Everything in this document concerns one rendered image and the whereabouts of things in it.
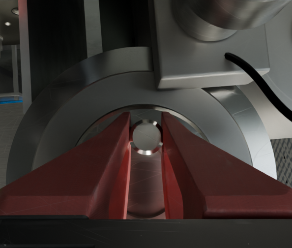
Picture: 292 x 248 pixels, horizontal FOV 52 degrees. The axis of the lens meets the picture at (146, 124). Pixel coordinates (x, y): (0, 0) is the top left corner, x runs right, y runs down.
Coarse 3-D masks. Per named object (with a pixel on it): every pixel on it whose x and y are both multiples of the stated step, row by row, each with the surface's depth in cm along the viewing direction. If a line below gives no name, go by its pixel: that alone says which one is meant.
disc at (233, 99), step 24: (120, 48) 17; (144, 48) 17; (72, 72) 17; (96, 72) 17; (120, 72) 17; (48, 96) 16; (216, 96) 17; (240, 96) 17; (24, 120) 16; (48, 120) 16; (240, 120) 17; (24, 144) 16; (264, 144) 17; (24, 168) 16; (264, 168) 16
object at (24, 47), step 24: (24, 0) 17; (48, 0) 22; (72, 0) 33; (24, 24) 17; (48, 24) 22; (72, 24) 32; (24, 48) 17; (48, 48) 21; (72, 48) 30; (24, 72) 17; (48, 72) 21; (24, 96) 17
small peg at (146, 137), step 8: (144, 120) 12; (136, 128) 12; (144, 128) 12; (152, 128) 12; (160, 128) 12; (136, 136) 12; (144, 136) 12; (152, 136) 12; (160, 136) 12; (136, 144) 12; (144, 144) 12; (152, 144) 12; (160, 144) 12; (144, 152) 12; (152, 152) 12
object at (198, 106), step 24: (144, 72) 16; (72, 96) 16; (96, 96) 15; (120, 96) 16; (144, 96) 16; (168, 96) 16; (192, 96) 16; (72, 120) 15; (96, 120) 15; (192, 120) 16; (216, 120) 16; (48, 144) 15; (72, 144) 15; (216, 144) 15; (240, 144) 16
